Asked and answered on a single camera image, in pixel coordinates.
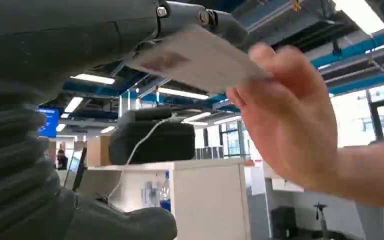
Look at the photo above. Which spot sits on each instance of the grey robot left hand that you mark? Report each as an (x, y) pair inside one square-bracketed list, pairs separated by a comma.
[(53, 36)]

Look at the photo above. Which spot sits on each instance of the person's hand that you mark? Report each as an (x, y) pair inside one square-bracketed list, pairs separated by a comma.
[(288, 126)]

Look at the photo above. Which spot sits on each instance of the white card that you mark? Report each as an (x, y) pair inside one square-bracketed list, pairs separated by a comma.
[(205, 63)]

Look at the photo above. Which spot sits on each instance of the ribbed grey robot left arm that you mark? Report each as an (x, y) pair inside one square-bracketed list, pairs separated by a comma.
[(10, 159)]

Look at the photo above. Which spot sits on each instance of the long ceiling light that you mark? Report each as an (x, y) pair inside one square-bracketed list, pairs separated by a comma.
[(361, 15), (73, 104), (226, 120), (197, 117), (92, 78), (182, 93)]

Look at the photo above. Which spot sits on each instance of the white cabinet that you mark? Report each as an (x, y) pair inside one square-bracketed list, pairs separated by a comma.
[(208, 202)]

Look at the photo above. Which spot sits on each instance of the brown wooden panel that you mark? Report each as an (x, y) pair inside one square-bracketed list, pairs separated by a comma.
[(96, 152)]

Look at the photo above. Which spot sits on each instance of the person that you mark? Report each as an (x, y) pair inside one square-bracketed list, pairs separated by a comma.
[(62, 161)]

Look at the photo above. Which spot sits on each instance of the black bag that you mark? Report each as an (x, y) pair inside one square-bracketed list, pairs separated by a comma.
[(159, 142)]

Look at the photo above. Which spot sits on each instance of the open laptop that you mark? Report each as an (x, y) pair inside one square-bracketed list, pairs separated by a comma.
[(76, 172)]

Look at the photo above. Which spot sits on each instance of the blue wall screen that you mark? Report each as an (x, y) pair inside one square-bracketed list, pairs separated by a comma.
[(49, 122)]

